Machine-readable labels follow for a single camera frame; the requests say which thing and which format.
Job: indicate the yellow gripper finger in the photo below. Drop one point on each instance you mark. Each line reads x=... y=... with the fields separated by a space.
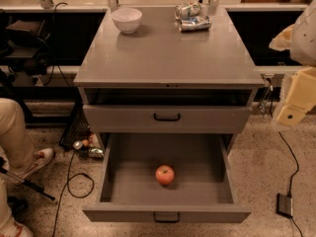
x=283 y=41
x=300 y=97

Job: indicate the red apple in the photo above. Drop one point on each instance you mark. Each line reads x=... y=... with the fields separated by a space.
x=165 y=175

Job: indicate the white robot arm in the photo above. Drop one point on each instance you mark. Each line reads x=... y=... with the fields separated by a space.
x=303 y=48

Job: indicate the grey drawer cabinet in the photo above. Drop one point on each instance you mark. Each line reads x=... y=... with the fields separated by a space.
x=160 y=66

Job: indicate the open grey lower drawer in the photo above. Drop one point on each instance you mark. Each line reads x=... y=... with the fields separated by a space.
x=202 y=189

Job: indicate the closed grey upper drawer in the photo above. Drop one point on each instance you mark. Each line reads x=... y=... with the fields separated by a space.
x=166 y=119

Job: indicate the crushed can rear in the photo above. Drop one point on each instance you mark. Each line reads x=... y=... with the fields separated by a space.
x=187 y=10

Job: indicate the crushed can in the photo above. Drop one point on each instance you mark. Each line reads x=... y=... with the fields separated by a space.
x=187 y=10
x=197 y=23

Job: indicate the crushed can front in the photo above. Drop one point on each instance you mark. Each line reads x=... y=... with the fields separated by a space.
x=197 y=23

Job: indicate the black power adapter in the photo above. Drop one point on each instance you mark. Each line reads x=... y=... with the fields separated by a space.
x=284 y=205

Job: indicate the white ceramic bowl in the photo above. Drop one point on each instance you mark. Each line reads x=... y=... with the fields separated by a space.
x=127 y=20

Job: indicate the black equipment on shelf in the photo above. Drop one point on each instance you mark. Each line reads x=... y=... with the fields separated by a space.
x=23 y=44

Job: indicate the white orange sneaker right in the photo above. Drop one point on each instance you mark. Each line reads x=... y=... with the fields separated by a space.
x=38 y=160

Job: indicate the white orange sneaker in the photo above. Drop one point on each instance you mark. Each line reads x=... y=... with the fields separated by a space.
x=38 y=160
x=13 y=228

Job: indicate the person leg beige trousers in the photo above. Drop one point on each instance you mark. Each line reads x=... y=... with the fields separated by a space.
x=14 y=139

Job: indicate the black rod near person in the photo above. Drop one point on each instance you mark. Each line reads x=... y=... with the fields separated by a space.
x=27 y=183

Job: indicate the white orange sneaker left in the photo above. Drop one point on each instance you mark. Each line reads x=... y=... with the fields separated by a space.
x=13 y=228

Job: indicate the black wire basket with items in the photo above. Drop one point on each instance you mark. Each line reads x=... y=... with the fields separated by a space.
x=77 y=136

